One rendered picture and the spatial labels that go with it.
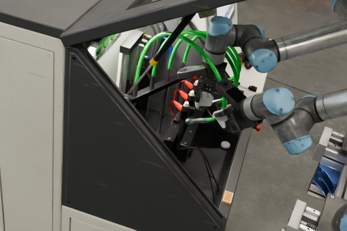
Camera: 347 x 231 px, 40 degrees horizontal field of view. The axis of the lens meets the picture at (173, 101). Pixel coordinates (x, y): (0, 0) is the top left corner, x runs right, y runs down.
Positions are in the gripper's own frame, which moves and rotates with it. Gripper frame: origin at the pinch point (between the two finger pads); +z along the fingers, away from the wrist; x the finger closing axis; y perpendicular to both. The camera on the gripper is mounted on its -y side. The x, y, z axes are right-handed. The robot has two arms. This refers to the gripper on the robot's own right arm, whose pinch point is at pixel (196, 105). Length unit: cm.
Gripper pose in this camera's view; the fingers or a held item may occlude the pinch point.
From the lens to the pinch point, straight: 177.0
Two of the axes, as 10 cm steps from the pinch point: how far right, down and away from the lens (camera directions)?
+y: 9.5, 2.8, -1.5
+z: -1.5, 8.1, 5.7
